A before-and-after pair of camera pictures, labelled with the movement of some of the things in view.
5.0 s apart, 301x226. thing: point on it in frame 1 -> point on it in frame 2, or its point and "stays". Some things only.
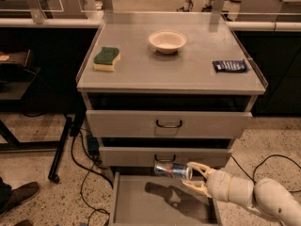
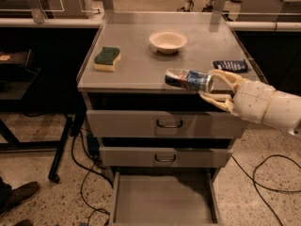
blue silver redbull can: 173,169 -> 188,79
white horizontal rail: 36,22 stays
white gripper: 218,184 -> 252,101
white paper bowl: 167,40 stays
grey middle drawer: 147,156 stays
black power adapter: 93,145 stays
